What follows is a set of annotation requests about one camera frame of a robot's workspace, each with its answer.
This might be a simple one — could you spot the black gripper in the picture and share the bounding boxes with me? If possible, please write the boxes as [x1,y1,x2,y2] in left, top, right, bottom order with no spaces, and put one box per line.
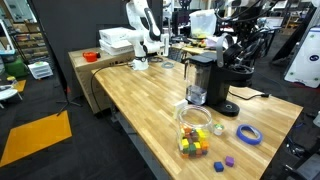
[234,9,266,66]

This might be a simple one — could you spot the black Keurig coffee maker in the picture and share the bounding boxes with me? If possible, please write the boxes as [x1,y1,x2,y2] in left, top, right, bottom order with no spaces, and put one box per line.
[184,54,254,118]

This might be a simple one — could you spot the white coffee pod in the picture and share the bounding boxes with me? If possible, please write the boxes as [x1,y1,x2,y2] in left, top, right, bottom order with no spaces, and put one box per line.
[213,123,225,137]

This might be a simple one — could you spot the white sign board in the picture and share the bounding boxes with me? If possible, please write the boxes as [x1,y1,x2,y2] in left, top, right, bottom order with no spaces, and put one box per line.
[283,26,320,90]

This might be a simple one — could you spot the white-legged wooden desk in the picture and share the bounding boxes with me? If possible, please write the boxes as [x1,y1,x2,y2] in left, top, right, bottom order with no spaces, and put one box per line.
[168,41,221,58]

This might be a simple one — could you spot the clear plastic bag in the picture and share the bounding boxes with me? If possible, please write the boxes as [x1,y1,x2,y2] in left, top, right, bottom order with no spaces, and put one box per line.
[189,9,218,40]

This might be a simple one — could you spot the clear water tank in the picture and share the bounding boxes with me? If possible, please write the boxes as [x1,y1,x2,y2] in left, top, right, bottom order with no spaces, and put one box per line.
[184,55,214,106]

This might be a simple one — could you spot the clear tape roll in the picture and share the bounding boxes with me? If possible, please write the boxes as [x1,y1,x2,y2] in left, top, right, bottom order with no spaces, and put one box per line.
[161,60,176,70]

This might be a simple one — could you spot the blue masking tape roll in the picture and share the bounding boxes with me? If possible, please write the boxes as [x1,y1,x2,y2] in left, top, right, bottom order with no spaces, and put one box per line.
[236,124,264,146]

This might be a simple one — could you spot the glass jar of coloured cubes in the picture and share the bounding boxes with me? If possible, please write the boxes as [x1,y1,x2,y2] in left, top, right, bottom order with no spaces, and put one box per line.
[176,104,214,160]

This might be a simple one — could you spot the purple cube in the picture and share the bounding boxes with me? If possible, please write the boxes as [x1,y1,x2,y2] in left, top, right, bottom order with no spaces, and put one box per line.
[224,155,236,168]

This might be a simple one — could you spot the blue cube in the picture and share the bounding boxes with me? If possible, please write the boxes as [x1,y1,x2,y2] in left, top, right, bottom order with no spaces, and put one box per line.
[213,161,225,173]

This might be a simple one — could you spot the white flat box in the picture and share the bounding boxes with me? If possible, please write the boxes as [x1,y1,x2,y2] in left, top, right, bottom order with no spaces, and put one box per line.
[99,39,135,56]
[98,26,133,45]

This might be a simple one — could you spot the red bowl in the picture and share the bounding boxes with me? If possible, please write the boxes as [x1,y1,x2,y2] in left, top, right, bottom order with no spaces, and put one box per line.
[82,50,101,64]

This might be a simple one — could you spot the large cardboard box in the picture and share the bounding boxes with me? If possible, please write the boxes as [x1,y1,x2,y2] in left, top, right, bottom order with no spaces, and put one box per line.
[68,46,136,115]

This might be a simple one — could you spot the black curtain backdrop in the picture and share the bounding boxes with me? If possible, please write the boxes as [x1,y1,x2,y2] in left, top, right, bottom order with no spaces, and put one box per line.
[28,0,164,101]

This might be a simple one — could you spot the white plastic drawer box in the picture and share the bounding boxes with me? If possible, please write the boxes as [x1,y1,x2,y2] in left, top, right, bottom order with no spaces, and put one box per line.
[28,61,54,81]

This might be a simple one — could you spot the storage shelf with boxes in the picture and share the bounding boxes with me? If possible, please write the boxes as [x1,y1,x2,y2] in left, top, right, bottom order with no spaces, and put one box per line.
[9,21,50,65]

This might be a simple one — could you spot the orange floor mat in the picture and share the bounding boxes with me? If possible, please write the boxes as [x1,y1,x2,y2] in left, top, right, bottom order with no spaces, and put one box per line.
[0,109,73,168]

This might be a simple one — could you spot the green bin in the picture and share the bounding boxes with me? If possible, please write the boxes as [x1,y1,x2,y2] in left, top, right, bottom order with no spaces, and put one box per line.
[3,56,30,80]

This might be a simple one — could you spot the black power cord with plug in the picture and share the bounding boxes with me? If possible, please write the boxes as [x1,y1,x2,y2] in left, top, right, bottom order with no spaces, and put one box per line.
[229,90,271,101]

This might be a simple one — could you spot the black coiled cable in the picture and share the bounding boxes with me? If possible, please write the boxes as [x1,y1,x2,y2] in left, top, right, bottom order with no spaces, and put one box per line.
[148,55,165,64]

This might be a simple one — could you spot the black cable from cardboard box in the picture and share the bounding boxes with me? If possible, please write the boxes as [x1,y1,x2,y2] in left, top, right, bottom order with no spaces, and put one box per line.
[90,62,135,118]

